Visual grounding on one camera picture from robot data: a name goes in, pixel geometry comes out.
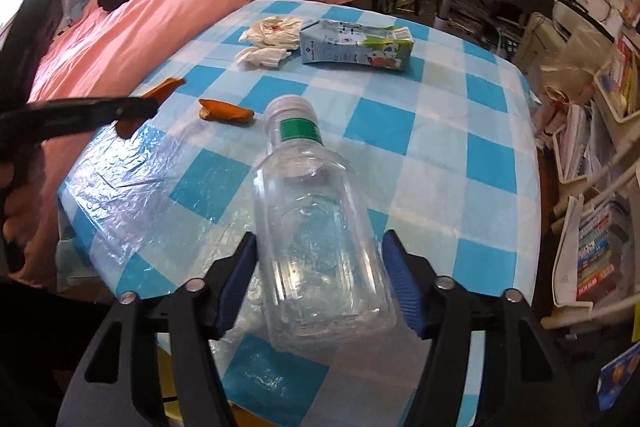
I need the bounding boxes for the orange peel piece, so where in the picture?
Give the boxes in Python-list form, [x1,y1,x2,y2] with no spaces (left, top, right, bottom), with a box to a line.
[115,78,186,140]
[198,98,254,124]

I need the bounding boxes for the clear plastic bottle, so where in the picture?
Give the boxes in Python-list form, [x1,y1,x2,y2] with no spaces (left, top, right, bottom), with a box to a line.
[252,95,396,351]

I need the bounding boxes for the white tissue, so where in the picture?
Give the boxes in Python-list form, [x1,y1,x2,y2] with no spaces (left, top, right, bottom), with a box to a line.
[234,46,291,69]
[239,15,304,51]

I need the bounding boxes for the blue green milk carton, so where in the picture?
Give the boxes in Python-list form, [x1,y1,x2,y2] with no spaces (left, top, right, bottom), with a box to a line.
[299,20,414,72]

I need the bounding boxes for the yellow trash bin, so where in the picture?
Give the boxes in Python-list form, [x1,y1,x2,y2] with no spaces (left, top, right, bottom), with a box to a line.
[157,348,183,427]

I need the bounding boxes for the person's left hand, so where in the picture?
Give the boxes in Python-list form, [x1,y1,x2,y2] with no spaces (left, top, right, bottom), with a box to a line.
[1,147,56,287]

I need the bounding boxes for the blue paper shopping bag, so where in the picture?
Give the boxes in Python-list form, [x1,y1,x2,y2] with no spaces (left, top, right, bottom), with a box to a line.
[597,343,640,411]

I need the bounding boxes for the pink duvet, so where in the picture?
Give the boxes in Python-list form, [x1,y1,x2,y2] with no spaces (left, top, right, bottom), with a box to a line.
[8,0,368,287]

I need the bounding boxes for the white book shelf rack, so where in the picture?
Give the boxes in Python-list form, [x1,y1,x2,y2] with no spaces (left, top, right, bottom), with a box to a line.
[540,29,639,331]

